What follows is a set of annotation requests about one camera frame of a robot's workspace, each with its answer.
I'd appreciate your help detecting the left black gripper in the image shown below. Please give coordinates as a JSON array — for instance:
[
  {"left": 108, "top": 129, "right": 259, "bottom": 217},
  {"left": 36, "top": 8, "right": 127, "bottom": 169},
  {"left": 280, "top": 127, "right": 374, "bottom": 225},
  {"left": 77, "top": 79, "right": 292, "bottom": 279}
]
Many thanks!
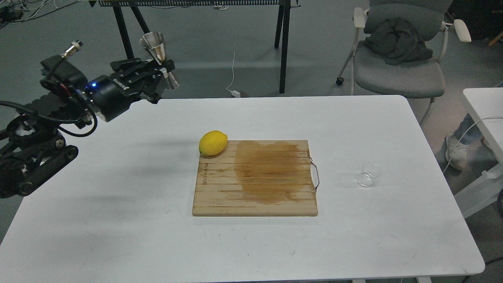
[{"left": 83, "top": 58, "right": 175, "bottom": 122}]

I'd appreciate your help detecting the steel double jigger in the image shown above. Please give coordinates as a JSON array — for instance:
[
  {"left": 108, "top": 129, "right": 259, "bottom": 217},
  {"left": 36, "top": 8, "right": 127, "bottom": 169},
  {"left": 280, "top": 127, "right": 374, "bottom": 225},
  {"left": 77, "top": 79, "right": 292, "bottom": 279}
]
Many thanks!
[{"left": 140, "top": 32, "right": 180, "bottom": 90}]

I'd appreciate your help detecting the small clear glass cup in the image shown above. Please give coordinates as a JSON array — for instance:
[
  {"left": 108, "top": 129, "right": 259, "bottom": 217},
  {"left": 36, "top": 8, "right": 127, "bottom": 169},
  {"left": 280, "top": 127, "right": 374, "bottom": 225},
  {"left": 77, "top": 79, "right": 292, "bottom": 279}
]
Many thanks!
[{"left": 356, "top": 162, "right": 382, "bottom": 188}]

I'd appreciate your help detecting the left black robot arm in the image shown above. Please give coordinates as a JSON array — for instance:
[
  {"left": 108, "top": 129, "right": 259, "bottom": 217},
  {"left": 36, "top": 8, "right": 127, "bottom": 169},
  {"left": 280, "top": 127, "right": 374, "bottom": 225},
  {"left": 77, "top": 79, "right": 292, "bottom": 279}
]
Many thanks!
[{"left": 1, "top": 32, "right": 179, "bottom": 198}]

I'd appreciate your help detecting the yellow lemon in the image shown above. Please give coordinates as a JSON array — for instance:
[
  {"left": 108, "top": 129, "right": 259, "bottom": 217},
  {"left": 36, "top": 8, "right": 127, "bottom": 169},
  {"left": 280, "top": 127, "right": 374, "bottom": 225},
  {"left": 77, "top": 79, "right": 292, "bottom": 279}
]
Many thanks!
[{"left": 199, "top": 130, "right": 228, "bottom": 156}]

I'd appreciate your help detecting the wooden cutting board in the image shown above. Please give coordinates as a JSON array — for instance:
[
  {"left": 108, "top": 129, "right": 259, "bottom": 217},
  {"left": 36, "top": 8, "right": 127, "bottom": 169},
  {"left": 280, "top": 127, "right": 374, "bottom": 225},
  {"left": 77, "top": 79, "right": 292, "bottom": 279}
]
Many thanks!
[{"left": 192, "top": 140, "right": 318, "bottom": 217}]

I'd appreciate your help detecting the dark grey cloth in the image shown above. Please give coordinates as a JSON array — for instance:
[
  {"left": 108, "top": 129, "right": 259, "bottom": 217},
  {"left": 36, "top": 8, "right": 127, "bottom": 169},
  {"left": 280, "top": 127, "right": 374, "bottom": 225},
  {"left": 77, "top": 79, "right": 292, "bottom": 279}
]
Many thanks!
[{"left": 363, "top": 18, "right": 433, "bottom": 66}]

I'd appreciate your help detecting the grey office chair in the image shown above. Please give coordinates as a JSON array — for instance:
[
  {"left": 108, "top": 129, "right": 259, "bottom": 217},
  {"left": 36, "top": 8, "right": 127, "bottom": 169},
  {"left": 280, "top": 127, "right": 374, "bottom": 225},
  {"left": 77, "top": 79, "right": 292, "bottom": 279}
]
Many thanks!
[{"left": 336, "top": 0, "right": 471, "bottom": 124}]

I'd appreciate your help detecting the person in jeans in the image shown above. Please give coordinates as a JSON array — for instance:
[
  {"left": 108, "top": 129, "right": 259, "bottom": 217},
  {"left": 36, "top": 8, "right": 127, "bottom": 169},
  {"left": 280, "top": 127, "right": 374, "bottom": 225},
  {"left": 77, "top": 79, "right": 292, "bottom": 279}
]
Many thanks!
[{"left": 445, "top": 113, "right": 492, "bottom": 171}]

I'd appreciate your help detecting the white side table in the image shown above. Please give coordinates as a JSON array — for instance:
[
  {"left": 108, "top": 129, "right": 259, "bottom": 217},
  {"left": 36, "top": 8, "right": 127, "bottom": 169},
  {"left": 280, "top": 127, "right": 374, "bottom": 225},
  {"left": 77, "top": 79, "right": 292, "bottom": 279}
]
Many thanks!
[{"left": 454, "top": 87, "right": 503, "bottom": 218}]

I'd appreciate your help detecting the black metal table frame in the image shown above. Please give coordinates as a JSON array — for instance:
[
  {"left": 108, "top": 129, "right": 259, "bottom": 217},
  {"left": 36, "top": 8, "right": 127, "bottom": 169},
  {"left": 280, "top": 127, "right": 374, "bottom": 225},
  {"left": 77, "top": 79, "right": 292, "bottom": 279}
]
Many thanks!
[{"left": 90, "top": 0, "right": 296, "bottom": 94}]

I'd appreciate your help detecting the white cable with plug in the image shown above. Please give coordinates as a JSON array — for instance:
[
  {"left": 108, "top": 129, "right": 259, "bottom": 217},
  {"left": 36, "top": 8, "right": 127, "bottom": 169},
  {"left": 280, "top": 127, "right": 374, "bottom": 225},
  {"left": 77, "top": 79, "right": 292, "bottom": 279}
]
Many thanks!
[{"left": 226, "top": 31, "right": 241, "bottom": 98}]

